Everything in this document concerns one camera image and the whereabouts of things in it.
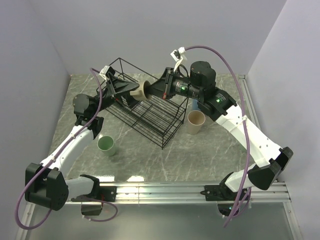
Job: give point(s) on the aluminium side rail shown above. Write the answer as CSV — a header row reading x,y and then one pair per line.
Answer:
x,y
247,96

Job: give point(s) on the green tumbler left side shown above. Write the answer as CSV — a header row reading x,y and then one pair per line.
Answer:
x,y
106,145

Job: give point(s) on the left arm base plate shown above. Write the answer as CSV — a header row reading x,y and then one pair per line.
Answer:
x,y
104,193

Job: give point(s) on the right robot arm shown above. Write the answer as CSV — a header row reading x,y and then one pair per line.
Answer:
x,y
270,159

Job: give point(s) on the aluminium mounting rail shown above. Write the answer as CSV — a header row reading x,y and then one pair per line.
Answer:
x,y
187,192

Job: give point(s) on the black wire dish rack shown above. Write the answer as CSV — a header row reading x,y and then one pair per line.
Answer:
x,y
157,120

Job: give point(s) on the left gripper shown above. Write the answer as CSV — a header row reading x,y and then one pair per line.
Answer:
x,y
120,86

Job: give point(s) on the beige ceramic mug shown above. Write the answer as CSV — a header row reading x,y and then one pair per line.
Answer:
x,y
140,94

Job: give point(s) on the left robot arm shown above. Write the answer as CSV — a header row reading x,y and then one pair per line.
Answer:
x,y
45,182

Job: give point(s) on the beige plastic tumbler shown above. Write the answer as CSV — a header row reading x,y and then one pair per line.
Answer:
x,y
195,120

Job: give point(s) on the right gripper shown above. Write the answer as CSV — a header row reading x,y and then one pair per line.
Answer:
x,y
164,84

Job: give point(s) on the blue plastic tumbler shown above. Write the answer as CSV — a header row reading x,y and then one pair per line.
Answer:
x,y
194,105

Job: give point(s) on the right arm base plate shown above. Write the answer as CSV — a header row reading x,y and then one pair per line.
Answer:
x,y
218,193

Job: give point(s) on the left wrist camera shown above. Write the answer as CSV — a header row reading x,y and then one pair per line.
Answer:
x,y
104,72

